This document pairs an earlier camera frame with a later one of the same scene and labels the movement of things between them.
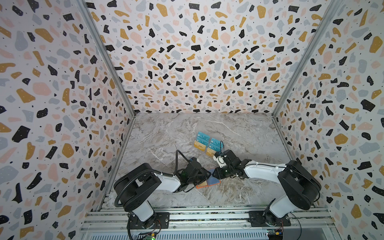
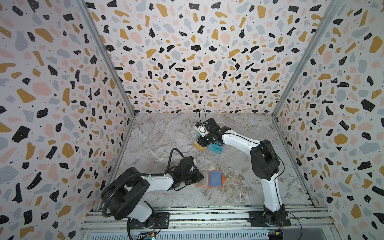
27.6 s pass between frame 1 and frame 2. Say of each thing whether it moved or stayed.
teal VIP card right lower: stayed
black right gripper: moved
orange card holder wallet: stayed
